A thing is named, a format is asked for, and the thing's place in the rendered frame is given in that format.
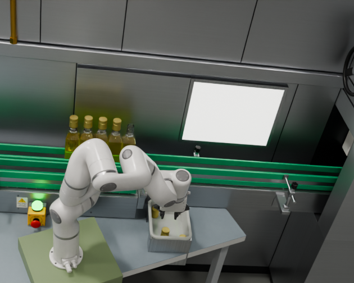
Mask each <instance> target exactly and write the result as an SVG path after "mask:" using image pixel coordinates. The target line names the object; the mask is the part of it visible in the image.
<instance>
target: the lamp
mask: <svg viewBox="0 0 354 283"><path fill-rule="evenodd" d="M31 208H32V210H33V211H34V212H40V211H41V210H42V209H43V203H42V202H41V201H39V200H36V201H34V202H33V203H32V207H31Z"/></svg>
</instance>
